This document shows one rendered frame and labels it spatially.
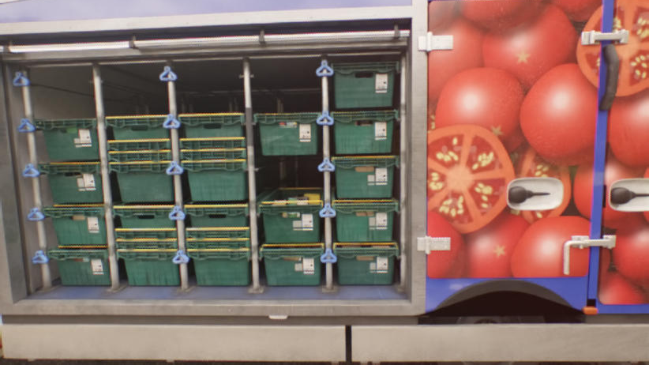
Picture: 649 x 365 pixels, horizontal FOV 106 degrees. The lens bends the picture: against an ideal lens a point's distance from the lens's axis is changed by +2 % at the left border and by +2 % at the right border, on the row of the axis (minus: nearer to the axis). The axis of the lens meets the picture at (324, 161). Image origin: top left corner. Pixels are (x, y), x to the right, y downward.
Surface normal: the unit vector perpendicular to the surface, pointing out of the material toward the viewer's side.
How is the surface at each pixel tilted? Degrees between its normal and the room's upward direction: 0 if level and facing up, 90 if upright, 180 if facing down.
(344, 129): 94
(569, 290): 90
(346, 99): 97
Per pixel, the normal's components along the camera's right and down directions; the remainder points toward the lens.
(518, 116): -0.03, 0.07
